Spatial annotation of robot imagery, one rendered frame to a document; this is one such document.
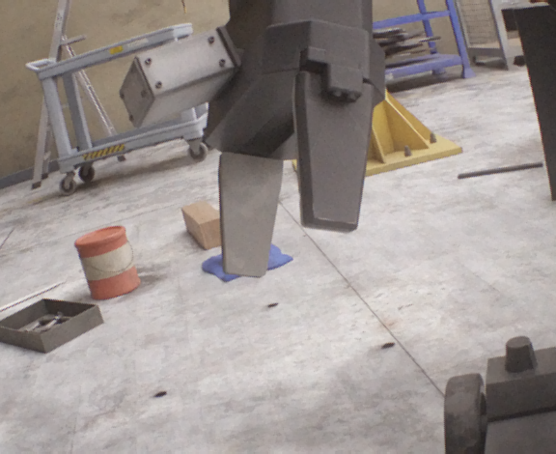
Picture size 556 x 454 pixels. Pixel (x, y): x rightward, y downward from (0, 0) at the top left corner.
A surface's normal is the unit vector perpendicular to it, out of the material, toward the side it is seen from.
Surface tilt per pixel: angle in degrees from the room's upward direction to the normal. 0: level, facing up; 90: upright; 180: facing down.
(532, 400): 45
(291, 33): 58
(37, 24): 90
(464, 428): 49
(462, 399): 24
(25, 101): 90
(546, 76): 90
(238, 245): 70
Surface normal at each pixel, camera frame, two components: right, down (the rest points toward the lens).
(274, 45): -0.42, -0.24
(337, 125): 0.34, -0.21
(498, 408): -0.34, -0.45
